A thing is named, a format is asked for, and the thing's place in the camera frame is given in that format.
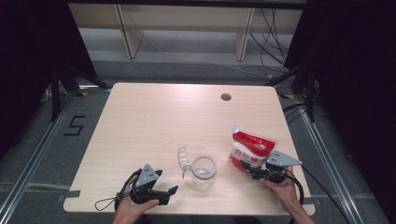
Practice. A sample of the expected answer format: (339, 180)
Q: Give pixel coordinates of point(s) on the clear glass jar with lid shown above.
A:
(204, 174)

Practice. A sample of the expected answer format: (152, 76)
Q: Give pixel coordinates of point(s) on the beige wooden shelf unit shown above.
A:
(186, 17)

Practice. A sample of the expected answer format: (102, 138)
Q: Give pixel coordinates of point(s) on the aluminium floor rail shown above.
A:
(37, 149)
(330, 161)

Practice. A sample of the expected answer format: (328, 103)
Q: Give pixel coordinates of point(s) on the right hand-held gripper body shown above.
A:
(281, 160)

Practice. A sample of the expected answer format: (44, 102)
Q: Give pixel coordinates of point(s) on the grey floor tape strip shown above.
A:
(37, 186)

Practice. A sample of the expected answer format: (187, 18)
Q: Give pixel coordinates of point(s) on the person's left hand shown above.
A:
(129, 210)

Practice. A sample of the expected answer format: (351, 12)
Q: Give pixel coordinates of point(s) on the red and white sugar bag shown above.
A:
(252, 146)

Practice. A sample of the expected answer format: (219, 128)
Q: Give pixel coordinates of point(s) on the black metal stand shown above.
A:
(309, 93)
(55, 93)

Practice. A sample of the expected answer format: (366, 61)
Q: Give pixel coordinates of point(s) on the person's right hand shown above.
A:
(285, 193)

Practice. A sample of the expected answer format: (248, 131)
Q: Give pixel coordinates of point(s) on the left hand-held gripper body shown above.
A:
(146, 179)

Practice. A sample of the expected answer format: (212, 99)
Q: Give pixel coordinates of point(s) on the black curtain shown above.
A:
(358, 77)
(28, 62)

